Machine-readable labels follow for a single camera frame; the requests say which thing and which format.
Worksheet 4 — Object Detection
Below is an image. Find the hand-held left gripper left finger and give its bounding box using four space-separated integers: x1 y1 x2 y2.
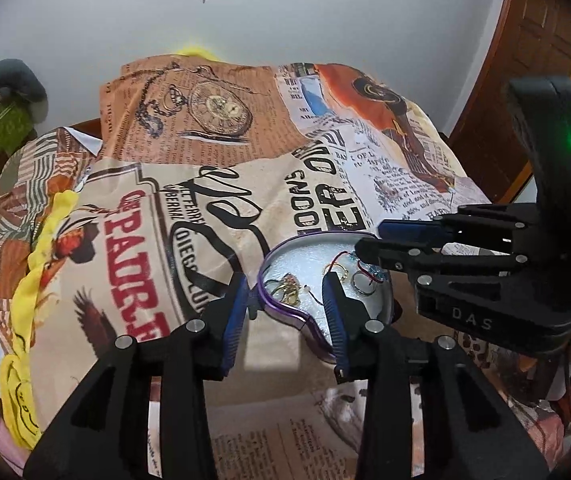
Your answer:
22 276 252 480

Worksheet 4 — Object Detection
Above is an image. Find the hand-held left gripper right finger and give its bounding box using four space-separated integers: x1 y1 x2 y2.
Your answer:
320 273 551 480

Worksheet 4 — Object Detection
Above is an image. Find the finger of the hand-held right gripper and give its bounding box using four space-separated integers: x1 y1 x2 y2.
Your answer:
378 203 542 252
354 237 532 287

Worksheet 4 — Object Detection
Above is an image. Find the silver ring jewellery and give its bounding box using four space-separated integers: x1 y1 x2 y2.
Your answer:
354 266 389 295

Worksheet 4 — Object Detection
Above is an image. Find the red string bracelet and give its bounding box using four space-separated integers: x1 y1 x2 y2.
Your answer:
326 251 361 272

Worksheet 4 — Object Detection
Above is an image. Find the purple heart-shaped tin box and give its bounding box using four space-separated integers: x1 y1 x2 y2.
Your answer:
258 232 397 364

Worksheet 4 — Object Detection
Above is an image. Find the printed newspaper-pattern blanket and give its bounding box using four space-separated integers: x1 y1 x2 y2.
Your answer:
28 60 493 480

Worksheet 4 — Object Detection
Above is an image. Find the brown wooden door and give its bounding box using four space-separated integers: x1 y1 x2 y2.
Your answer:
446 0 571 206

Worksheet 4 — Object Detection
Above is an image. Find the yellow smiley cloth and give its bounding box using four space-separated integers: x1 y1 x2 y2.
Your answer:
0 190 79 450

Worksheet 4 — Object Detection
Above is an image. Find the striped patchwork cloth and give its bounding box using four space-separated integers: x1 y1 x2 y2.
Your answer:
0 127 102 376

